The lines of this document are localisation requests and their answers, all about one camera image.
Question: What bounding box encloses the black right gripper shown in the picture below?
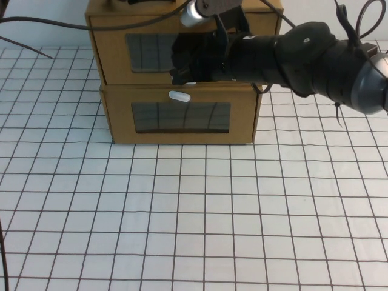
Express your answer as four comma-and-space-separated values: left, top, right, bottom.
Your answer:
169, 28, 235, 86

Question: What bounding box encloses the brown cardboard shoe box drawer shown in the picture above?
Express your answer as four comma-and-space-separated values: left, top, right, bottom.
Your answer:
102, 87, 259, 144
90, 14, 280, 84

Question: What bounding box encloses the brown cardboard shoe box shell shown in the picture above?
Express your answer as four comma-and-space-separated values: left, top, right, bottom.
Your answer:
85, 0, 284, 85
99, 81, 264, 146

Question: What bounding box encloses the wrist camera with silver lens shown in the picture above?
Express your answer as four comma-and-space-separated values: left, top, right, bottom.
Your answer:
179, 0, 253, 40

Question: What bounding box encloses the long black camera cable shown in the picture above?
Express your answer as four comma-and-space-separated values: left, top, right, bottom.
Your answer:
0, 8, 190, 31

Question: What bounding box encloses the thin dark cable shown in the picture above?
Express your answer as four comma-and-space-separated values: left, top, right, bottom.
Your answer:
0, 36, 56, 59

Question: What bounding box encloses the black cable tie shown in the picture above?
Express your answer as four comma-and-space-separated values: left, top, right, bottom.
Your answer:
332, 102, 344, 130

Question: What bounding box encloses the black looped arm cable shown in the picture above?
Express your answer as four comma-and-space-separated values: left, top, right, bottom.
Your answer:
334, 0, 384, 49

